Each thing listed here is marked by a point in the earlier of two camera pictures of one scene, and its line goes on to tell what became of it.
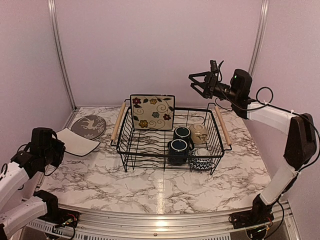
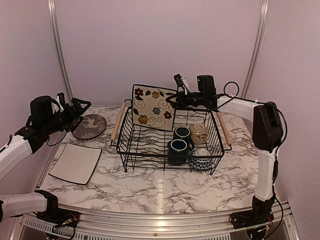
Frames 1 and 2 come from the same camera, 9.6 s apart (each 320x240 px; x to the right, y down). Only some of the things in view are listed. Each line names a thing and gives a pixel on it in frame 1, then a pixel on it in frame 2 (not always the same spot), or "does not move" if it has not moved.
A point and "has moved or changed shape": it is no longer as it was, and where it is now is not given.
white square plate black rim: [76, 144] → [76, 163]
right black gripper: [210, 78] → [180, 102]
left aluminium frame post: [62, 53] does not move
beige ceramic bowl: [199, 133] does not move
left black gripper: [59, 144] → [79, 111]
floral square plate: [153, 112] has moved or changed shape
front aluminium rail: [239, 219] does not move
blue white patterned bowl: [201, 159] does not move
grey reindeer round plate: [91, 127] does not move
